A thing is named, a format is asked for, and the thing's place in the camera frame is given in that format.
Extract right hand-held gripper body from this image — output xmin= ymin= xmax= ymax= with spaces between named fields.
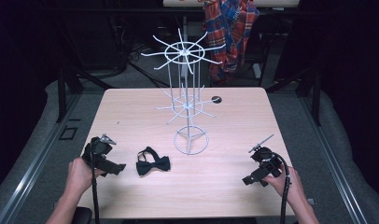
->
xmin=247 ymin=133 xmax=284 ymax=181

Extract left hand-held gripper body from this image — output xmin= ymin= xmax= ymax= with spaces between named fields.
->
xmin=81 ymin=133 xmax=118 ymax=172

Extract black bow tie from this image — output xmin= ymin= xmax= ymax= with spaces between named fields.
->
xmin=135 ymin=146 xmax=172 ymax=177

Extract white wire display rack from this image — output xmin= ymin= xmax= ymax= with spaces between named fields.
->
xmin=140 ymin=27 xmax=227 ymax=156

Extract person's right hand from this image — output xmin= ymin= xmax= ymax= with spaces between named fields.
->
xmin=263 ymin=164 xmax=305 ymax=207

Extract person's left hand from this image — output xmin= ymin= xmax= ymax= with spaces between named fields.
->
xmin=63 ymin=157 xmax=106 ymax=199

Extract black chair seat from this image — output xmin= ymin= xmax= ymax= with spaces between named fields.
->
xmin=71 ymin=206 xmax=94 ymax=224

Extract red blue plaid cloth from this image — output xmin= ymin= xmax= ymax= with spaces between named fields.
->
xmin=202 ymin=0 xmax=260 ymax=88

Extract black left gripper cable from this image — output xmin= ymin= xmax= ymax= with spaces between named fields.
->
xmin=89 ymin=143 xmax=101 ymax=224

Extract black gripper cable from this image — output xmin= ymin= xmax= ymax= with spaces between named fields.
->
xmin=89 ymin=143 xmax=101 ymax=224
xmin=271 ymin=152 xmax=292 ymax=224

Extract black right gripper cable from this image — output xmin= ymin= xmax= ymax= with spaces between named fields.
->
xmin=271 ymin=152 xmax=292 ymax=224

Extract black floor socket frame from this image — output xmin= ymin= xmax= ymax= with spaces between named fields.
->
xmin=58 ymin=125 xmax=79 ymax=142

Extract black metal frame stand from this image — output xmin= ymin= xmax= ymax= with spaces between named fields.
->
xmin=54 ymin=59 xmax=115 ymax=124
xmin=264 ymin=66 xmax=323 ymax=127

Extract aluminium floor rail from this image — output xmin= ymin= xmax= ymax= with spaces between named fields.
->
xmin=0 ymin=92 xmax=83 ymax=224
xmin=297 ymin=95 xmax=370 ymax=224

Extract black floor cables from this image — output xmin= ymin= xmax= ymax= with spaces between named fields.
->
xmin=127 ymin=41 xmax=171 ymax=89

